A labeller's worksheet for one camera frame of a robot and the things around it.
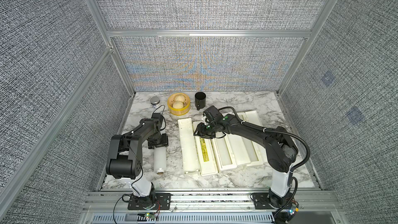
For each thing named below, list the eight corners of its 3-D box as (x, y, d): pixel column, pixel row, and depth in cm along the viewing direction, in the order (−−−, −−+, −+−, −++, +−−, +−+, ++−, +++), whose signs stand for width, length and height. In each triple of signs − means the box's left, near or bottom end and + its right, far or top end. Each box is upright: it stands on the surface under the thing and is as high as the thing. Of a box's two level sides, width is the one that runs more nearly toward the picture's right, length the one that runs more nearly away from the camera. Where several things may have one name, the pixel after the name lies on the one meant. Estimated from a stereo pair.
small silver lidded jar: (151, 109, 112) (149, 103, 107) (153, 101, 116) (151, 96, 112) (158, 109, 112) (157, 103, 107) (160, 101, 116) (158, 96, 112)
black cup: (195, 111, 109) (194, 104, 103) (195, 99, 116) (195, 92, 110) (205, 111, 109) (206, 104, 103) (205, 99, 116) (205, 92, 110)
